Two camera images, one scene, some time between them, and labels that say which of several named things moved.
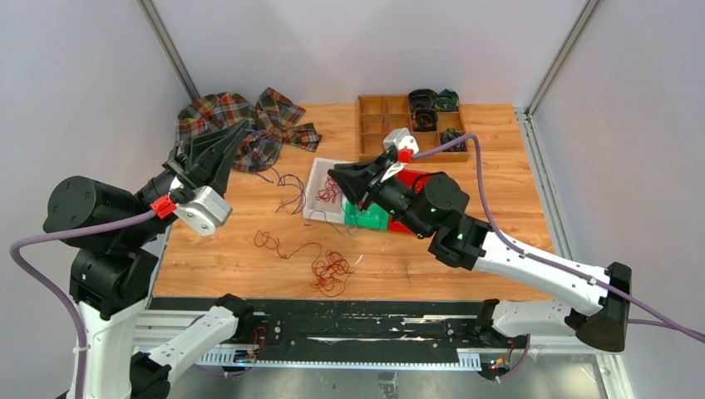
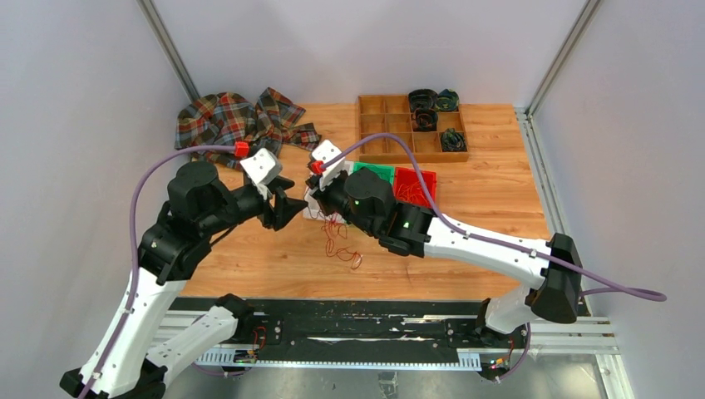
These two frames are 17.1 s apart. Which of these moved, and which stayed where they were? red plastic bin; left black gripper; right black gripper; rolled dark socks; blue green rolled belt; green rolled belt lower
Moved: left black gripper; right black gripper
Stayed: green rolled belt lower; blue green rolled belt; red plastic bin; rolled dark socks
